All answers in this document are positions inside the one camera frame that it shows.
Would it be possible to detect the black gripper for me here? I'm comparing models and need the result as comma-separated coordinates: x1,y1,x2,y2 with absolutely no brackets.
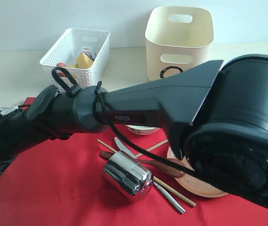
0,108,71,176

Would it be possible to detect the red sausage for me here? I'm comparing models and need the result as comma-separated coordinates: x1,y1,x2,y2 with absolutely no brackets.
56,62,66,78

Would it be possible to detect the steel table knife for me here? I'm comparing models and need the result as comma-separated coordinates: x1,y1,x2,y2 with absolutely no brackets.
114,137,186,214

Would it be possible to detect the shiny steel cup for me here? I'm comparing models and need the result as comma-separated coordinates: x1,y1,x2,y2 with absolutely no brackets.
100,151,154,202

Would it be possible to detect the blue white milk carton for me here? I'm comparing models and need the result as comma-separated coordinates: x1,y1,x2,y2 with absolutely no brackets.
80,46,97,61

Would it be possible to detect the white ceramic bowl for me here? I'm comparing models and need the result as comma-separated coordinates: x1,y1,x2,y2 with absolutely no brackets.
126,125,159,136

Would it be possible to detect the brown wooden spoon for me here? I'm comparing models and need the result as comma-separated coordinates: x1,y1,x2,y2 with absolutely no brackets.
100,151,185,178

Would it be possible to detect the brown wooden plate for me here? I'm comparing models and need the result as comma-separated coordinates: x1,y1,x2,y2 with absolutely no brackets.
166,145,228,198

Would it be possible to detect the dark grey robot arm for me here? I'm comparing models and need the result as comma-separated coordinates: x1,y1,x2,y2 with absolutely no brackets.
0,54,268,209

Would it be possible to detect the red table cloth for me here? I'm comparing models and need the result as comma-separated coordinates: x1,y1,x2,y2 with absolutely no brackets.
0,130,268,226

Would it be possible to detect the white perforated plastic basket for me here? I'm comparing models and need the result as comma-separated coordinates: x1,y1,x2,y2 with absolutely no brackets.
40,28,110,91

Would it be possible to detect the upper wooden chopstick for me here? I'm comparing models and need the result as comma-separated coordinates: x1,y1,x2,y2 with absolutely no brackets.
135,139,168,157

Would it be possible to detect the wooden chopstick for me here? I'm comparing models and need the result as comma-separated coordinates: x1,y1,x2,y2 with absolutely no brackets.
97,139,196,207
135,139,168,157

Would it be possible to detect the lower wooden chopstick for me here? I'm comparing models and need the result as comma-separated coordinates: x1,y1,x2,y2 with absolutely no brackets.
97,139,196,207

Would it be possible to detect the cream plastic bin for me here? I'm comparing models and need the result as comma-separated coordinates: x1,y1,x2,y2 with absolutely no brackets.
145,6,214,81

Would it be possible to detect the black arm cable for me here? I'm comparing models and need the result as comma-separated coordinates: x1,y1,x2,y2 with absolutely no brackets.
51,66,203,179

